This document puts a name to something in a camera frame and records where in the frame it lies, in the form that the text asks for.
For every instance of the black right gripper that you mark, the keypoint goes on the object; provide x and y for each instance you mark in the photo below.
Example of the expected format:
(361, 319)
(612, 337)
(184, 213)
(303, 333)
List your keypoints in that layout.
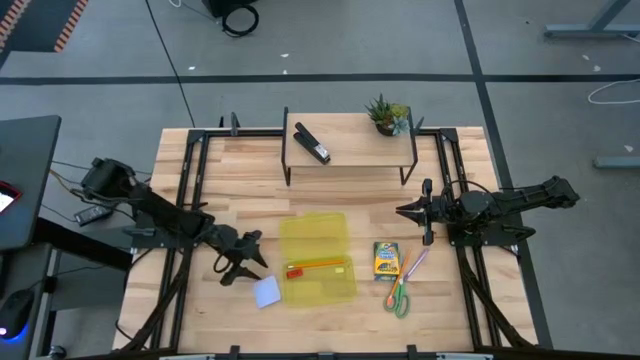
(442, 211)

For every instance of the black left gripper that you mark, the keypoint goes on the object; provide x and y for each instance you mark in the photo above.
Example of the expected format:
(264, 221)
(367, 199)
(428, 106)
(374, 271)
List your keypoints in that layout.
(235, 247)

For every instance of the light blue sticky note pad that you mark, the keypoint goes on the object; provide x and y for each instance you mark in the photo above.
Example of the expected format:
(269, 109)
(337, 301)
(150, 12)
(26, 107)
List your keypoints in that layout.
(267, 292)

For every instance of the red eraser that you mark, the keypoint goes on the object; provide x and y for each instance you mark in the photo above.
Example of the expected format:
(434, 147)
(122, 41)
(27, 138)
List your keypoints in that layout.
(294, 273)

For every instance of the purple pen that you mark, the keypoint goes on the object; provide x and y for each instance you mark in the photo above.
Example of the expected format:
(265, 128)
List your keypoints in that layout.
(416, 264)

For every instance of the yellow green crayon box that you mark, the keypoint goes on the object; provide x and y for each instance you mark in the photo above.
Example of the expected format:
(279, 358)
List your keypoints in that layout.
(386, 261)

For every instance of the yellow wooden pencil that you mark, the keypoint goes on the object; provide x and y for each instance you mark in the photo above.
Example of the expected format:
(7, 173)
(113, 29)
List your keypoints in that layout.
(320, 263)

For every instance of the green orange scissors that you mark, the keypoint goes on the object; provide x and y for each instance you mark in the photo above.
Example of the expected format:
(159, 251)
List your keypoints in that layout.
(397, 305)

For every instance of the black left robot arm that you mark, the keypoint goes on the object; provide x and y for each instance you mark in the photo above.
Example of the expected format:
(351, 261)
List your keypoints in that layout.
(165, 215)

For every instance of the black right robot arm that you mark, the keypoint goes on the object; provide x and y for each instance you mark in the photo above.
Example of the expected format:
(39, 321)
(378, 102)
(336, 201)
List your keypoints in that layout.
(525, 195)

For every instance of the yellow translucent pencil case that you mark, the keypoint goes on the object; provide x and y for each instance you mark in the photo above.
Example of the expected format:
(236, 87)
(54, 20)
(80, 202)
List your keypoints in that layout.
(310, 235)

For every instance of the wooden shelf riser black legs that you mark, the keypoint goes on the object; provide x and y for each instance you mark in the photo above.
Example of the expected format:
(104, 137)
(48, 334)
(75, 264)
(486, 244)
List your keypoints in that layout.
(360, 145)

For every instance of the potted succulent plant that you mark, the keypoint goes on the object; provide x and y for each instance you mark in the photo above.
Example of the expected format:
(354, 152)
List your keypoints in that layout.
(387, 117)

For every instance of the black stapler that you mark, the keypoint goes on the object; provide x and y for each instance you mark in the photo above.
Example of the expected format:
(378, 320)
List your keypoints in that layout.
(310, 142)

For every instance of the black power adapter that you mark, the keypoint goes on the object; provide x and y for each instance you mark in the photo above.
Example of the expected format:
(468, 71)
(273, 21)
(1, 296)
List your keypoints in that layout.
(94, 215)

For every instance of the grey desk foot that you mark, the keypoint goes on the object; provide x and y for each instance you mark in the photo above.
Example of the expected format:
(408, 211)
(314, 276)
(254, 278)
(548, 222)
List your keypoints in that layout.
(617, 162)

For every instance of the black computer mouse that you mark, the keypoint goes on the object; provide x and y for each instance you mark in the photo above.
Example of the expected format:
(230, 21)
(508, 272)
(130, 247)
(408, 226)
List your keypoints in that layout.
(15, 310)

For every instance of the dark side desk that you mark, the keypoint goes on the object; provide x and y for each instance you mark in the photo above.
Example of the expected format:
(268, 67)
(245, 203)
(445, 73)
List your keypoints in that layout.
(25, 160)

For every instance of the grey desk leg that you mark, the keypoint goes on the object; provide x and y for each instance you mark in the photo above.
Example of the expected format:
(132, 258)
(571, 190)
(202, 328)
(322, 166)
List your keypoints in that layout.
(590, 31)

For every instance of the phone in red case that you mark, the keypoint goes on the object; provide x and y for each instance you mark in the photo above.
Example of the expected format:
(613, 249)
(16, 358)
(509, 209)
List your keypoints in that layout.
(6, 199)

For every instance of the black box on floor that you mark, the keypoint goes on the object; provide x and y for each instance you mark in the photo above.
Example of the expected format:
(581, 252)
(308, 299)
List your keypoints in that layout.
(220, 6)

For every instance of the orange black striped mat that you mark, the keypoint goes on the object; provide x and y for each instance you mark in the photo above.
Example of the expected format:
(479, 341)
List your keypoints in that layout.
(70, 25)

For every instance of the black metal table frame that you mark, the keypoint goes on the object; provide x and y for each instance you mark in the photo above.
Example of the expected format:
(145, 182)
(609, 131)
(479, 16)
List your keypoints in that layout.
(250, 133)

